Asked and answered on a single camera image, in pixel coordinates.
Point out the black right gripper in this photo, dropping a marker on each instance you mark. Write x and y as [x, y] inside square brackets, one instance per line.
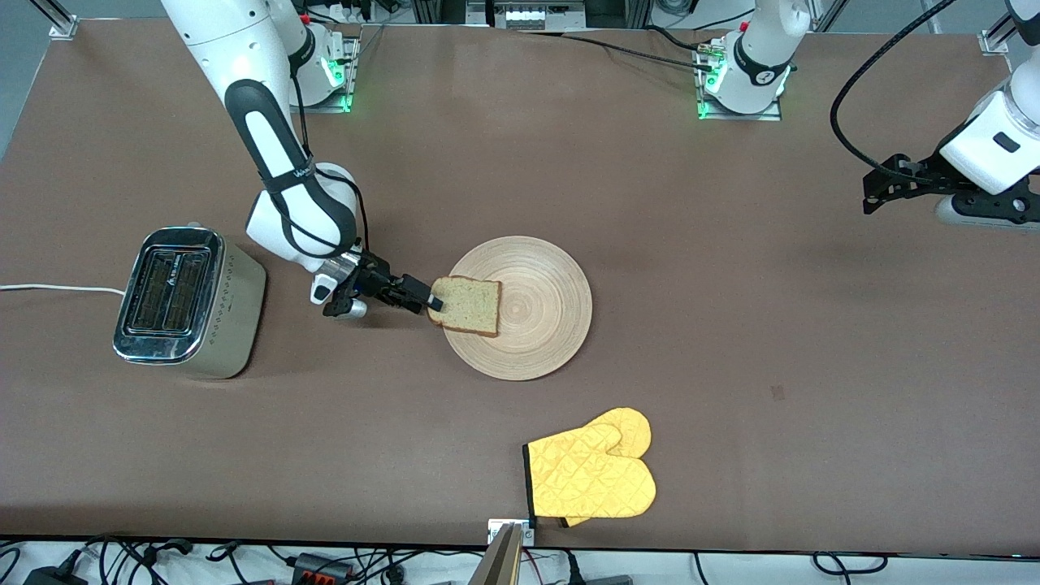
[375, 282]

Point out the aluminium corner bracket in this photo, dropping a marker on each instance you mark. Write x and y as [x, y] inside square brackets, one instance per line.
[993, 41]
[63, 28]

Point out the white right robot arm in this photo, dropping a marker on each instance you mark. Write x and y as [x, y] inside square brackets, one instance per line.
[244, 49]

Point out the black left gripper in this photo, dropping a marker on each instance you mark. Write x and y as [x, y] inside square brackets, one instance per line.
[924, 174]

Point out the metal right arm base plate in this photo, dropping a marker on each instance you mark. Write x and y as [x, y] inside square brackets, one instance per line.
[341, 101]

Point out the black power brick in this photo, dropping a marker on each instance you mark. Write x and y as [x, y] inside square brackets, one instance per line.
[53, 575]

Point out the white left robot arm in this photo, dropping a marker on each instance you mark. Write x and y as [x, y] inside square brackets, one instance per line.
[760, 57]

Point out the brown bread slice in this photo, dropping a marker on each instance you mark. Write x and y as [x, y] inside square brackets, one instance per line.
[471, 305]

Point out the grey power strip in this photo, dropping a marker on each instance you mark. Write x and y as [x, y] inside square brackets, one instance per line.
[532, 15]

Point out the black orange power adapter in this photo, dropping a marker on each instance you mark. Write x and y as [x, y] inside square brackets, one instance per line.
[321, 567]

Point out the round wooden plate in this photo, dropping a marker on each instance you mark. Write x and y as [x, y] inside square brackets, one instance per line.
[536, 317]

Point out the silver two-slot toaster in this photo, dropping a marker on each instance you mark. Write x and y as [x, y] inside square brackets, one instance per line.
[191, 305]

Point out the aluminium camera mount bar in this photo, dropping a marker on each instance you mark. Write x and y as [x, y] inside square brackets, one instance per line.
[500, 561]

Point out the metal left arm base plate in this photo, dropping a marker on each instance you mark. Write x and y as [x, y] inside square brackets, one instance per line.
[772, 116]

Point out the yellow quilted oven mitt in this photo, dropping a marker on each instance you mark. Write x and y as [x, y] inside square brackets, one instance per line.
[589, 479]

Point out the black plug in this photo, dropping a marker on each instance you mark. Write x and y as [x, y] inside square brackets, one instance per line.
[574, 569]

